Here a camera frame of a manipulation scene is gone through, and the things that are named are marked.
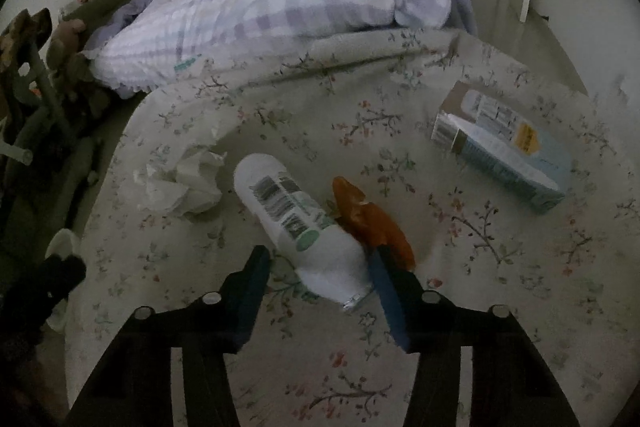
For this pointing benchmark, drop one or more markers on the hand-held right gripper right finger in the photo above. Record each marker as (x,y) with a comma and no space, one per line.
(385,287)

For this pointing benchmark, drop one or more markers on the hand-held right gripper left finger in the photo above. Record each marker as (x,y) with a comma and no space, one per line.
(252,277)

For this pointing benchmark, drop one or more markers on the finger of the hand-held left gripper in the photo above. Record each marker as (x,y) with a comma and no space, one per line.
(65,274)

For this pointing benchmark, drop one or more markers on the white trash bin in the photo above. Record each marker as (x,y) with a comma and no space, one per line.
(62,244)

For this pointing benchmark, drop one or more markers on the orange wrapper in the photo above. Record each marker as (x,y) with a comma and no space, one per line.
(375,222)

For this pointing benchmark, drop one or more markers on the white tube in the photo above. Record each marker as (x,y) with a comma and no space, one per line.
(300,227)

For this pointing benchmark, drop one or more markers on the crumpled white tissue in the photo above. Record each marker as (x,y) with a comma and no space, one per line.
(180,184)

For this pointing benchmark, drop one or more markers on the floral bed sheet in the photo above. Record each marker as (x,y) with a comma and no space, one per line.
(350,132)

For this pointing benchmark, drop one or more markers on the blue and white carton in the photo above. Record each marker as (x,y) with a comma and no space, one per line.
(505,147)

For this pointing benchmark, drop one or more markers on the pink plush toy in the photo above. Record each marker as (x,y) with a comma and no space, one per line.
(70,52)

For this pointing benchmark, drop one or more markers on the brown plush toy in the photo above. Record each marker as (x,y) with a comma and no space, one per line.
(25,37)

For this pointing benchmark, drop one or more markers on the plaid quilt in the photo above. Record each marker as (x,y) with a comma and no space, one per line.
(280,12)

